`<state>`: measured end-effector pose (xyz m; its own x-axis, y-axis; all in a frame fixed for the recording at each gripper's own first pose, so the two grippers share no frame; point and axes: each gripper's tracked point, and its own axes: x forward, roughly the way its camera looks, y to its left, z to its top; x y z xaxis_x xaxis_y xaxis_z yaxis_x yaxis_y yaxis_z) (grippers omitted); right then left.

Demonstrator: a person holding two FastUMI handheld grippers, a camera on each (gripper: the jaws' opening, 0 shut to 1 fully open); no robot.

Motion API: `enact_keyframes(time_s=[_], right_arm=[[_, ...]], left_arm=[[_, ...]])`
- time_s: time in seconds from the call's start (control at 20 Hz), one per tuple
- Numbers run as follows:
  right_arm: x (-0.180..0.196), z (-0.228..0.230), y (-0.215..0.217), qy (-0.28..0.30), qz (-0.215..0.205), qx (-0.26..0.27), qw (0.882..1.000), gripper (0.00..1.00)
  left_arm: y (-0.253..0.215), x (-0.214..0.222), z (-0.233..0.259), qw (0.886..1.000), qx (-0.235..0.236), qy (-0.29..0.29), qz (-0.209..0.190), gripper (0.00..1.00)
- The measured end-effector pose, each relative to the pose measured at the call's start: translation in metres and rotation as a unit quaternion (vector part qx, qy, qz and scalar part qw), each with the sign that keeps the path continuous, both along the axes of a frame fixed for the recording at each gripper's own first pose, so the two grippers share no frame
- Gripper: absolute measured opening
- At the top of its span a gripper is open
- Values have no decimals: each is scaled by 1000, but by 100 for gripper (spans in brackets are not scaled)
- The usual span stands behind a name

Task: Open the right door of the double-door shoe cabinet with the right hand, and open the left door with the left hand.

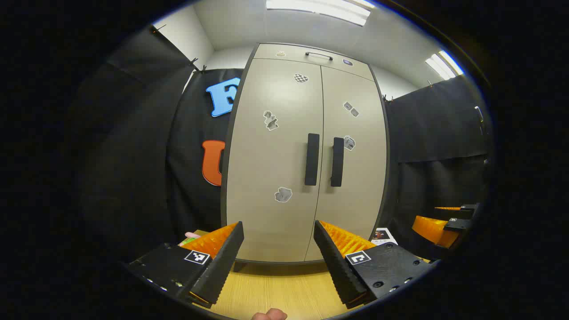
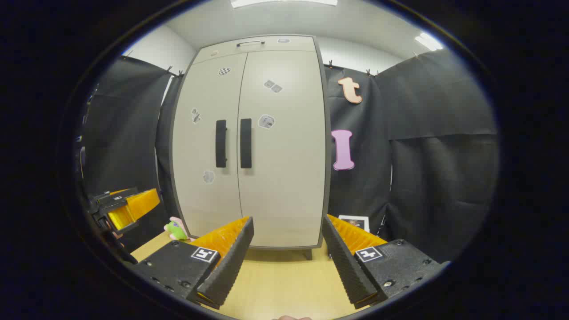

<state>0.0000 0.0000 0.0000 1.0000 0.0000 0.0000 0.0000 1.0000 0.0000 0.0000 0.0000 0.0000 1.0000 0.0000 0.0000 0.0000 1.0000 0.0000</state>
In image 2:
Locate white portrait photo card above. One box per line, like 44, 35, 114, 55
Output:
339, 215, 370, 232

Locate small ceiling light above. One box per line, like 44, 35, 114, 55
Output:
415, 32, 444, 52

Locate black door handle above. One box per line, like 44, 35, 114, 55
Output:
216, 120, 228, 168
240, 118, 252, 169

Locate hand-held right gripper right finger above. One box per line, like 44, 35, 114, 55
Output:
322, 214, 449, 310

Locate beige double-door shoe cabinet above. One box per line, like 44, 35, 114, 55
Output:
169, 35, 332, 261

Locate black backdrop cloth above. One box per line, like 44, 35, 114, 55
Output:
76, 49, 499, 264

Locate beige shoe cabinet door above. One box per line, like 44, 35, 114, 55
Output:
172, 53, 248, 238
237, 50, 327, 248

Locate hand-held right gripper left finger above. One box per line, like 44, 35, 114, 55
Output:
129, 216, 255, 310

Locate green and pink plush toy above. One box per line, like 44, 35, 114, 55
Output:
164, 217, 192, 243

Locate long ceiling light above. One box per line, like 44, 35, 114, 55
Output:
231, 0, 338, 8

